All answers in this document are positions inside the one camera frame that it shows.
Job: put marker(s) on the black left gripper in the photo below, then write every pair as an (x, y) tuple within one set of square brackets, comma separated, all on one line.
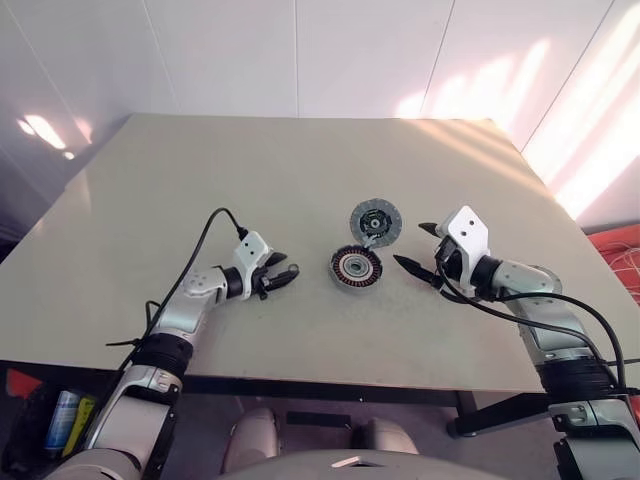
[(262, 285)]

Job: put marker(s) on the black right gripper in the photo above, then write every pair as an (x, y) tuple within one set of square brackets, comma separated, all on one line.
[(450, 262)]

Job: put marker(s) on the grey round motor lid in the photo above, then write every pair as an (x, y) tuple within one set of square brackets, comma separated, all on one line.
[(356, 222)]

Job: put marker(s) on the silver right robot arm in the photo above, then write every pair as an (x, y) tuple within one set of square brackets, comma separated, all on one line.
[(550, 320)]

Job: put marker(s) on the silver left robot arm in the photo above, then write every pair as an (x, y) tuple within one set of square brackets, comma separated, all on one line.
[(172, 312)]

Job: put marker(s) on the round motor housing with windings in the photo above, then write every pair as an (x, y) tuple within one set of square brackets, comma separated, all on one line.
[(355, 267)]

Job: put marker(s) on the black flat floor plate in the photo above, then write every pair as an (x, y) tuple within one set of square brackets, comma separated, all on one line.
[(317, 419)]

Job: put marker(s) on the rounded beige robot left foot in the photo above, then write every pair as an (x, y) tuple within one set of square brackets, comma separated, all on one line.
[(255, 435)]

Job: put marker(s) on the rounded beige robot foot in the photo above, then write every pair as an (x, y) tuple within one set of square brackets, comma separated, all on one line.
[(382, 435), (255, 435)]

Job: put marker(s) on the rounded beige robot right foot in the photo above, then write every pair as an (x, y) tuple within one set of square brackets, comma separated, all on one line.
[(382, 435)]

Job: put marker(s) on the grey robot torso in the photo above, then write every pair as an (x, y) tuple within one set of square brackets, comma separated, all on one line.
[(400, 465)]

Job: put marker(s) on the yellow bottle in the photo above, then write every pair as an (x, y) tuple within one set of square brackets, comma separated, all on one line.
[(80, 425)]

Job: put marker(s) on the blue spray can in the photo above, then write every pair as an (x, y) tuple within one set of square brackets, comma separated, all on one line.
[(60, 420)]

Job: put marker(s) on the small red object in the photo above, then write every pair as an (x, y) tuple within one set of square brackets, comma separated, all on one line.
[(22, 382)]

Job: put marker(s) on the black bag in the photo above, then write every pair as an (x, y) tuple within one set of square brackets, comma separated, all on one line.
[(25, 430)]

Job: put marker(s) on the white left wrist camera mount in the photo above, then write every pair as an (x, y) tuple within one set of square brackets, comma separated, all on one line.
[(248, 250)]

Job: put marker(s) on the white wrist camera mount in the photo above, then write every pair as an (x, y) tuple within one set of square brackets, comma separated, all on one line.
[(248, 250), (467, 230)]

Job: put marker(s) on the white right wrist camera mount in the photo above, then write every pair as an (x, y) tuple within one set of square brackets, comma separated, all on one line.
[(467, 230)]

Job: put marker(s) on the black table frame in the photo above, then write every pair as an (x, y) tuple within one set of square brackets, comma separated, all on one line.
[(325, 390)]

